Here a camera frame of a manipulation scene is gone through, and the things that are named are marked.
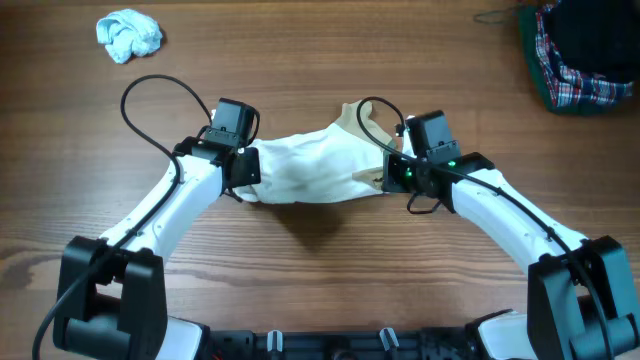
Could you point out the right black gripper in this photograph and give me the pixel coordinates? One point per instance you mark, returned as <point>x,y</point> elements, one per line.
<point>393,172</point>

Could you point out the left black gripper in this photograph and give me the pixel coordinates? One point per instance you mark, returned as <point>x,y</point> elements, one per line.
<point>251,175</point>

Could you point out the white and beige cloth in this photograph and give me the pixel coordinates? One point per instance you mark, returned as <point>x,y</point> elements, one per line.
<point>331,165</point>

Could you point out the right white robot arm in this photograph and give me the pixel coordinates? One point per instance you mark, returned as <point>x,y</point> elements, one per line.
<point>581,298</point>

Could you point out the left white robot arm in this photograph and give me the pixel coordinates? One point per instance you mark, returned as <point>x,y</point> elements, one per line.
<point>111,300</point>

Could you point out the crumpled light blue sock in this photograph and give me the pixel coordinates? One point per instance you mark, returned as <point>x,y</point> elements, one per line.
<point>126,33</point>

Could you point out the plaid lined green basket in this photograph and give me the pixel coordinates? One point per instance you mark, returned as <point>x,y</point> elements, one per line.
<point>582,55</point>

